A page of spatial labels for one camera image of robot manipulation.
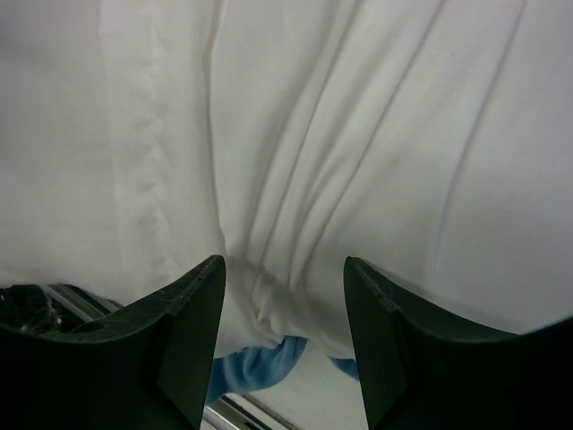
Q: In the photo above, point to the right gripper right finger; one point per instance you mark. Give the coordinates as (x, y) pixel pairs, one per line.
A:
(423, 367)

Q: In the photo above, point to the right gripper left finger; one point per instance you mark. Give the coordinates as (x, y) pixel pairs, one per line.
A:
(112, 354)

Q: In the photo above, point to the blue houndstooth pillowcase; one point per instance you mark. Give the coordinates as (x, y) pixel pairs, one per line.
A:
(432, 139)

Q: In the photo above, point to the aluminium front rail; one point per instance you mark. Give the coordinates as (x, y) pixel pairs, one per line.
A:
(179, 358)

